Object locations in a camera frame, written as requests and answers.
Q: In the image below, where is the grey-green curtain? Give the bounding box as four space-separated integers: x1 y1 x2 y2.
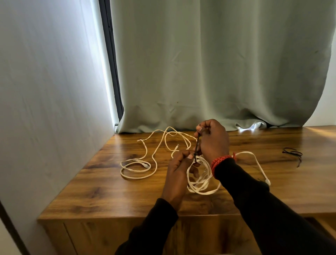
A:
117 0 336 134

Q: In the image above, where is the white side panel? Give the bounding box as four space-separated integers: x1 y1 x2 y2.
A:
0 0 119 255

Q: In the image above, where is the person's left hand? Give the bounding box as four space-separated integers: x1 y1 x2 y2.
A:
160 150 201 211

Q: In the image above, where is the person's right hand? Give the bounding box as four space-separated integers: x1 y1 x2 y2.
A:
194 119 231 165

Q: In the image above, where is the person's left forearm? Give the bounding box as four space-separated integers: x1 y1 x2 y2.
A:
115 198 180 255

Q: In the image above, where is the black window frame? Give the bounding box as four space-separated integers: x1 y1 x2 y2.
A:
98 0 124 122

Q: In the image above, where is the red braided bracelet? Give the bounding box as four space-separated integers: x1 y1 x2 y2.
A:
211 152 237 179

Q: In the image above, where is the wooden cabinet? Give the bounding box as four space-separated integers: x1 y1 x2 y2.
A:
37 125 336 255

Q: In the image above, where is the person's right forearm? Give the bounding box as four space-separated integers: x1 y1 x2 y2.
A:
214 157 336 255

